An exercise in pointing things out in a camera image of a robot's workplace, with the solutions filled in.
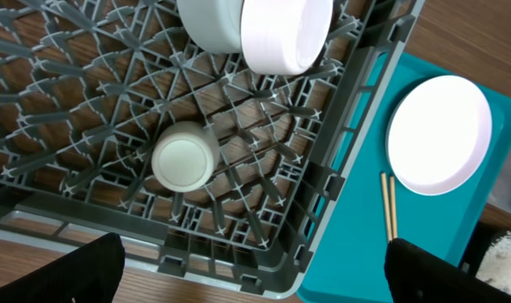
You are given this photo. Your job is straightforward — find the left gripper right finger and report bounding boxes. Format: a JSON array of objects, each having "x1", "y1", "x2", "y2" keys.
[{"x1": 384, "y1": 238, "x2": 511, "y2": 303}]

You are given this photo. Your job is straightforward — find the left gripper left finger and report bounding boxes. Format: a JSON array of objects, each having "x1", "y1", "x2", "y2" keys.
[{"x1": 0, "y1": 233, "x2": 125, "y2": 302}]

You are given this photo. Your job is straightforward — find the pale green cup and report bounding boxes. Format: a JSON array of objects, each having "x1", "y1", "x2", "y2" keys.
[{"x1": 152, "y1": 121, "x2": 220, "y2": 193}]

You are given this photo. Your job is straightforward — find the pink bowl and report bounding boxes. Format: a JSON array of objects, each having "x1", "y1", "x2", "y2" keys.
[{"x1": 241, "y1": 0, "x2": 333, "y2": 76}]

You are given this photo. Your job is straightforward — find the grey bowl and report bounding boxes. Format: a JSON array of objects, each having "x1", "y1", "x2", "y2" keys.
[{"x1": 177, "y1": 0, "x2": 243, "y2": 54}]

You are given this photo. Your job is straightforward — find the wooden chopstick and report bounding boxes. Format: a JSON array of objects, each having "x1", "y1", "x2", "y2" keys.
[
  {"x1": 381, "y1": 173, "x2": 393, "y2": 242},
  {"x1": 390, "y1": 175, "x2": 398, "y2": 240}
]

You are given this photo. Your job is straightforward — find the spilled rice pile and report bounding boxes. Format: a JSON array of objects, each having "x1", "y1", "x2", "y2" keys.
[{"x1": 476, "y1": 231, "x2": 511, "y2": 295}]

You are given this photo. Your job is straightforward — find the large pink plate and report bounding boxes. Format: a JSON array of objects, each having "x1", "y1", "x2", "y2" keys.
[{"x1": 386, "y1": 75, "x2": 493, "y2": 196}]

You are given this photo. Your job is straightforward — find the grey plastic dish rack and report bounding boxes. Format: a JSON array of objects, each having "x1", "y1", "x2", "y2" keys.
[{"x1": 0, "y1": 0, "x2": 423, "y2": 299}]

